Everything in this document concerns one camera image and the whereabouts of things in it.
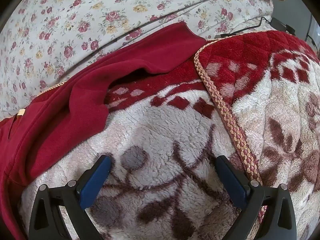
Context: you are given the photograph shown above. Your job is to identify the dark red fleece garment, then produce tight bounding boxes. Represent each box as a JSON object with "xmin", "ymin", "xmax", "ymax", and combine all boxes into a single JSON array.
[{"xmin": 0, "ymin": 22, "xmax": 207, "ymax": 240}]

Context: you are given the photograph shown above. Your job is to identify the floral bed sheet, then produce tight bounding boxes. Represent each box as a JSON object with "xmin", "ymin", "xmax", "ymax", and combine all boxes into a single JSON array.
[{"xmin": 0, "ymin": 0, "xmax": 274, "ymax": 120}]

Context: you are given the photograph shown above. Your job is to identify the red and white plush blanket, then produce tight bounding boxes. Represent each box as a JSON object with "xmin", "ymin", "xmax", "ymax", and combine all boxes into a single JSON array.
[{"xmin": 19, "ymin": 30, "xmax": 320, "ymax": 240}]

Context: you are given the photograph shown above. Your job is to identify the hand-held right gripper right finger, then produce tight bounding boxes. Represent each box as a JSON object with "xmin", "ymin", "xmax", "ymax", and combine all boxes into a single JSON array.
[{"xmin": 215, "ymin": 155, "xmax": 297, "ymax": 240}]

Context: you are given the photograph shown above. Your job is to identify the black power adapter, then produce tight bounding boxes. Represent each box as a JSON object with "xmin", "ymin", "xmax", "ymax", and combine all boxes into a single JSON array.
[{"xmin": 270, "ymin": 17, "xmax": 297, "ymax": 34}]

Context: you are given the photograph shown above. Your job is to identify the black cable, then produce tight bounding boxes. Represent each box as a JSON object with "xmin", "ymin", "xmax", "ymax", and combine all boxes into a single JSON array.
[{"xmin": 216, "ymin": 16, "xmax": 273, "ymax": 39}]

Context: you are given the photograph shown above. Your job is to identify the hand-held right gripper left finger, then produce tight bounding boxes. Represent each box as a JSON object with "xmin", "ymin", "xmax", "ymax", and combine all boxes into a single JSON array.
[{"xmin": 28, "ymin": 155, "xmax": 112, "ymax": 240}]

